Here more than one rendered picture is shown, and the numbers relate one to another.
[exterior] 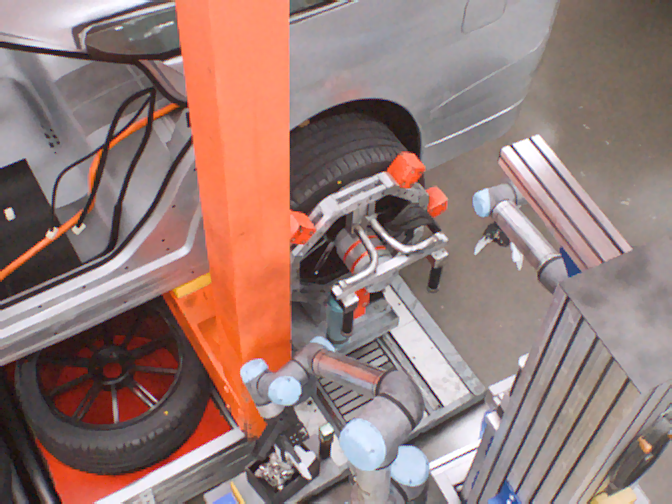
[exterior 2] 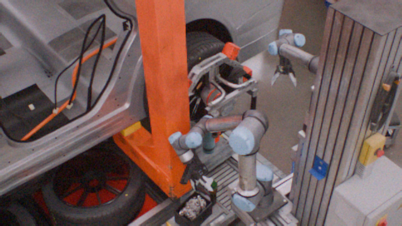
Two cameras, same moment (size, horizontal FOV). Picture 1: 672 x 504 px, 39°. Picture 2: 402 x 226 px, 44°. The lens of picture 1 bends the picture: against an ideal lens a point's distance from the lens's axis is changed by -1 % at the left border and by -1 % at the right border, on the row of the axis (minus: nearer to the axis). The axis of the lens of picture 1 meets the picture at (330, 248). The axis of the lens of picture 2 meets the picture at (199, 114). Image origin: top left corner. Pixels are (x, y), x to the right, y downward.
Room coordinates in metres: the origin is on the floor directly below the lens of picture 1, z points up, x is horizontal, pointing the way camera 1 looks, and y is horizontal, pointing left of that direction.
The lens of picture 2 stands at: (-0.60, 0.22, 3.00)
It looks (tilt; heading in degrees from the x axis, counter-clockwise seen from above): 43 degrees down; 355
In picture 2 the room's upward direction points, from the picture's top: 2 degrees counter-clockwise
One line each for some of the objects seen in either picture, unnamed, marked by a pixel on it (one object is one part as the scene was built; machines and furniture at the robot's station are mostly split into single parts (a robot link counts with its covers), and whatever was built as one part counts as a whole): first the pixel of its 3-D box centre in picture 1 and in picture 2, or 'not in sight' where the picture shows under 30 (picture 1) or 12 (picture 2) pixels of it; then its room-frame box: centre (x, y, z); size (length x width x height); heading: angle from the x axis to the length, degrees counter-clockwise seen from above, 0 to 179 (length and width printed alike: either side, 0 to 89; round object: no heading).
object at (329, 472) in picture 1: (273, 485); (189, 222); (1.16, 0.15, 0.44); 0.43 x 0.17 x 0.03; 124
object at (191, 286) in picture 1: (186, 272); (127, 123); (1.80, 0.49, 0.71); 0.14 x 0.14 x 0.05; 34
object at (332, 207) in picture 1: (354, 241); (210, 93); (1.86, -0.08, 0.85); 0.54 x 0.07 x 0.54; 124
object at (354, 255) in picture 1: (366, 257); (217, 99); (1.80, -0.12, 0.85); 0.21 x 0.14 x 0.14; 34
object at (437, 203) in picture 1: (430, 203); (244, 73); (2.04, -0.34, 0.85); 0.09 x 0.08 x 0.07; 124
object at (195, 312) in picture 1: (209, 311); (142, 139); (1.65, 0.40, 0.69); 0.52 x 0.17 x 0.35; 34
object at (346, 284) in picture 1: (351, 248); (211, 88); (1.70, -0.07, 1.03); 0.19 x 0.18 x 0.11; 34
